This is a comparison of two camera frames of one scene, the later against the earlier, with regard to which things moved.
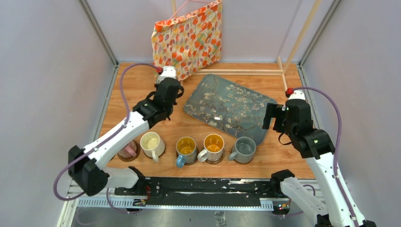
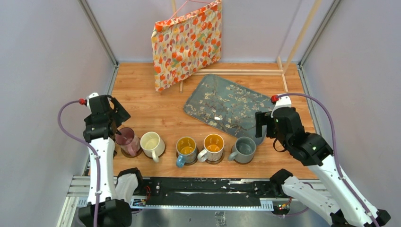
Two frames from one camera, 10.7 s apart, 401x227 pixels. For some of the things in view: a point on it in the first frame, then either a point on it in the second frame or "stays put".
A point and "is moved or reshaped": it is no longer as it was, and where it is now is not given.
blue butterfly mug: x=186 y=150 stays put
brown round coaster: x=152 y=158 stays put
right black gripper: x=275 y=110 -> x=263 y=118
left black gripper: x=156 y=88 -> x=121 y=115
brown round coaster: x=132 y=158 is moved or reshaped
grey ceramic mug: x=245 y=147 stays put
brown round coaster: x=192 y=163 stays put
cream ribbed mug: x=152 y=144 stays put
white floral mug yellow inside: x=213 y=144 stays put
